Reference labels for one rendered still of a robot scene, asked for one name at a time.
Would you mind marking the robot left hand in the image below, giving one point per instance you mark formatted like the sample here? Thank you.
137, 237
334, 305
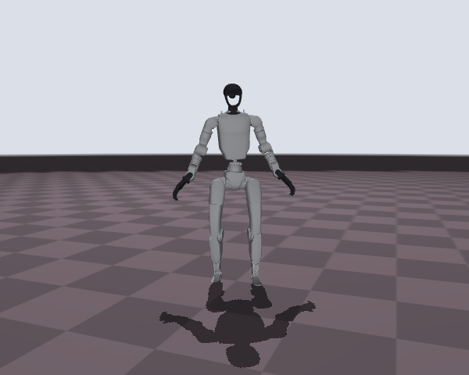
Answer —
286, 181

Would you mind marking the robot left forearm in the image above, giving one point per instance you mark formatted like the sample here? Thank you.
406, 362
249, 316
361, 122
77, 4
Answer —
272, 162

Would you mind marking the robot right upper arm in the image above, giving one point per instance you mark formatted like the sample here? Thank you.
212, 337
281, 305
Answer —
205, 136

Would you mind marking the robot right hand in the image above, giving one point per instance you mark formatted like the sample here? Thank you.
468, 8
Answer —
181, 184

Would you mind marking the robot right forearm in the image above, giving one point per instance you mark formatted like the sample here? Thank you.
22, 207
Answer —
194, 164

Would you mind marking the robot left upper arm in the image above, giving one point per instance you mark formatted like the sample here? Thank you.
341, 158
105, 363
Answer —
259, 131

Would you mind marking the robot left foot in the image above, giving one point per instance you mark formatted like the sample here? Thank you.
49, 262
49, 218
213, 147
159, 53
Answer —
256, 280

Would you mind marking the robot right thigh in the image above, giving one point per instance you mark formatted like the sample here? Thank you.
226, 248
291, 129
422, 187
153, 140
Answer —
216, 202

